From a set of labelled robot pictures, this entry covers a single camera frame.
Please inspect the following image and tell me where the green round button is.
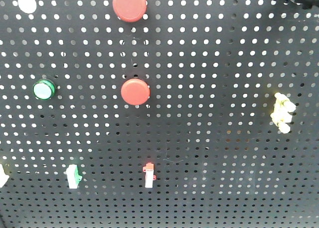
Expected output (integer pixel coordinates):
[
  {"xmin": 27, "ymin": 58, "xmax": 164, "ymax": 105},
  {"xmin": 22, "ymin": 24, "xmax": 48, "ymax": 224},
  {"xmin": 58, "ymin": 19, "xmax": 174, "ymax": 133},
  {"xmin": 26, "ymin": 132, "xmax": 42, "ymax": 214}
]
[{"xmin": 32, "ymin": 79, "xmax": 56, "ymax": 100}]

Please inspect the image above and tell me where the lower red round button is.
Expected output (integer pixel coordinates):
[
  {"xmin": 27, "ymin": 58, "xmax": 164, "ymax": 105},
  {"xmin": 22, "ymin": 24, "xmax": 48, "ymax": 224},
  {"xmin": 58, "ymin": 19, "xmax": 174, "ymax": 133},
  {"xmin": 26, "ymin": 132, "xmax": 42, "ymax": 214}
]
[{"xmin": 121, "ymin": 78, "xmax": 150, "ymax": 105}]

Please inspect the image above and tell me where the upper red round button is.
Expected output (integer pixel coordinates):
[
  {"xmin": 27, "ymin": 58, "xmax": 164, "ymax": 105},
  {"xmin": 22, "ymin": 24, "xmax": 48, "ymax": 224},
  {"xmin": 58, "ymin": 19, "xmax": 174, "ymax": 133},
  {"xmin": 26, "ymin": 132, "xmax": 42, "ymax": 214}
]
[{"xmin": 112, "ymin": 0, "xmax": 147, "ymax": 22}]

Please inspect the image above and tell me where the red round button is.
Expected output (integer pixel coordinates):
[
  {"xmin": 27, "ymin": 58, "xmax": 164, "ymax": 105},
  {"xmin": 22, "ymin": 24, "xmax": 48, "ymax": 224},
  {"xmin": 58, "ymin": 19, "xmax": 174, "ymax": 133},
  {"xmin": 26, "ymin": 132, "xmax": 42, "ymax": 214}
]
[
  {"xmin": 112, "ymin": 0, "xmax": 147, "ymax": 22},
  {"xmin": 121, "ymin": 78, "xmax": 150, "ymax": 105}
]

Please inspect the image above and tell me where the green-based white toggle switch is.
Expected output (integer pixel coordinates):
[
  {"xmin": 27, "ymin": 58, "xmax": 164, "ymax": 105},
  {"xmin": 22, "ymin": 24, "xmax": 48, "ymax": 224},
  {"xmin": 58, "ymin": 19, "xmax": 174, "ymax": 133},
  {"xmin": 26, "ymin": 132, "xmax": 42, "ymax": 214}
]
[{"xmin": 66, "ymin": 164, "xmax": 82, "ymax": 189}]

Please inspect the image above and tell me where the left white toggle switch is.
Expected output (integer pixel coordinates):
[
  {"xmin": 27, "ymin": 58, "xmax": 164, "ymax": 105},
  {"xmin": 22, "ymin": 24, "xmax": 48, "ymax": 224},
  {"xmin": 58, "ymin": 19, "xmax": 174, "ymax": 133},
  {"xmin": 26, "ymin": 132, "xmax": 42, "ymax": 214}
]
[{"xmin": 0, "ymin": 164, "xmax": 9, "ymax": 188}]

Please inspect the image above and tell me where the black perforated pegboard panel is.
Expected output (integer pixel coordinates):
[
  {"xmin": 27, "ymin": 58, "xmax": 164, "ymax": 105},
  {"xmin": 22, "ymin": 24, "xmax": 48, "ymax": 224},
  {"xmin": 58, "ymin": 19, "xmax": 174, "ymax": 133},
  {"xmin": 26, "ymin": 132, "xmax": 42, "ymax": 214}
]
[{"xmin": 0, "ymin": 0, "xmax": 319, "ymax": 228}]

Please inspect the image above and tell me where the white round plug on pegboard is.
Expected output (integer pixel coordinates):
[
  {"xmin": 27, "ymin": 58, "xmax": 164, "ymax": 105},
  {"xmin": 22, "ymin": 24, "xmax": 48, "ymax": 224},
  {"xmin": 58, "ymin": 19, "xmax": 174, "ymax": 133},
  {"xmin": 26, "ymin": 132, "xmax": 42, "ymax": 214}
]
[{"xmin": 17, "ymin": 0, "xmax": 37, "ymax": 14}]

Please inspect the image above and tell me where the red-based white toggle switch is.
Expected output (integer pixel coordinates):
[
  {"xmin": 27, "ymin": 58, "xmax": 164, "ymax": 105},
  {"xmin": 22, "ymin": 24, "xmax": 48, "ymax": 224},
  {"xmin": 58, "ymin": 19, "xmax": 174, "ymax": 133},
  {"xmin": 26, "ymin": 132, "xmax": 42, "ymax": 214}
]
[{"xmin": 143, "ymin": 163, "xmax": 156, "ymax": 188}]

